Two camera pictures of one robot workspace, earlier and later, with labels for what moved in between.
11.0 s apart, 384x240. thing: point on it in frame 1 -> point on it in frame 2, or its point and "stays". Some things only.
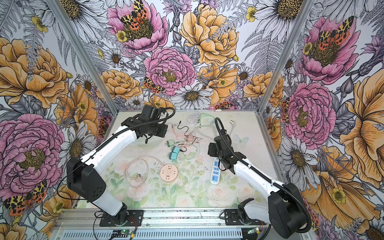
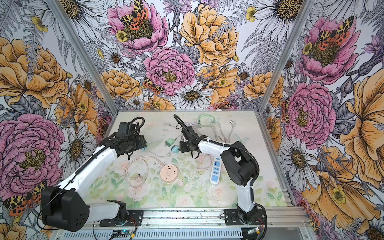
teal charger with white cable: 175,149 stays
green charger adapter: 170,142 stays
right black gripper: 211,148 -> 182,147
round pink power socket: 168,173 stays
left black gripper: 161,134 -> 142,143
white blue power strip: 215,172 stays
